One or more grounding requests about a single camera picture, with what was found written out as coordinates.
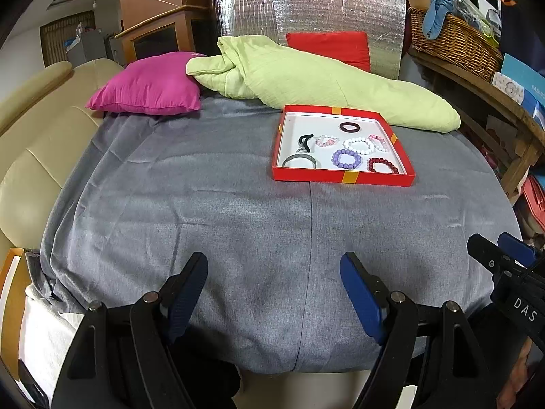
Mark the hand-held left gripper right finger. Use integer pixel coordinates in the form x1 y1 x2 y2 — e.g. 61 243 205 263
340 251 507 409

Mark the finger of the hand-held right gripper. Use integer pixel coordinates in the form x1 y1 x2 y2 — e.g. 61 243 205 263
467 233 514 274
497 232 538 268

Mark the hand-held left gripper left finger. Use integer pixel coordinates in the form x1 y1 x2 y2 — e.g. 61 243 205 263
51 251 239 409

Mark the red cardboard box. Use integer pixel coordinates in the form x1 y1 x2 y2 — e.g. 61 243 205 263
271 104 416 187

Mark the person's right hand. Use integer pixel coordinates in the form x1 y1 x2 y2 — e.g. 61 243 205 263
513 336 535 395

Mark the grey bed cover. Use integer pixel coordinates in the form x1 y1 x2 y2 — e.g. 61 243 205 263
40 94 524 376

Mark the white towel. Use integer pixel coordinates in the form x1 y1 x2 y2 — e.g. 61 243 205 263
19 285 86 401

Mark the wooden shelf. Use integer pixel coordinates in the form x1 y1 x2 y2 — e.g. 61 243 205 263
409 47 545 205

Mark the silver bangle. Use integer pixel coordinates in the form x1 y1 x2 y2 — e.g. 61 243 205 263
282 154 318 170

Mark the blue cardboard box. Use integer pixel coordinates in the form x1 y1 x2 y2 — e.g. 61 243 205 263
500 53 545 109

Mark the wicker basket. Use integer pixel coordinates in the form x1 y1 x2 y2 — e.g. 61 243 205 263
409 6 504 81

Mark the magenta cushion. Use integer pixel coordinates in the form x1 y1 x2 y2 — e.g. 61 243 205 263
86 51 208 116

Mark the beige sofa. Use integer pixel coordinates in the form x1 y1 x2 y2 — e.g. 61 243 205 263
0 60 126 256

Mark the light green blanket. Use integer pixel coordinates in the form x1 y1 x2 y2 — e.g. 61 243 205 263
186 35 461 134

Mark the blue cloth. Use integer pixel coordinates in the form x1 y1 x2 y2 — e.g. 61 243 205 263
423 0 460 40

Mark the red cushion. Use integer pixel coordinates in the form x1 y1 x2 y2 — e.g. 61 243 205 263
286 31 370 72

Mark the wooden cabinet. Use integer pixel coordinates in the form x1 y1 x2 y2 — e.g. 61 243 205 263
115 0 214 66

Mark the silver foil panel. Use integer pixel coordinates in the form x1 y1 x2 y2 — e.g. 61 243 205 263
215 0 407 81

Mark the red bead bracelet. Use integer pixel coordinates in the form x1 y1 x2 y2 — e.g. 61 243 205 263
367 157 401 175

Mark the purple bead bracelet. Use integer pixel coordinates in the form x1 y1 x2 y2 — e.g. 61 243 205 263
332 149 362 170

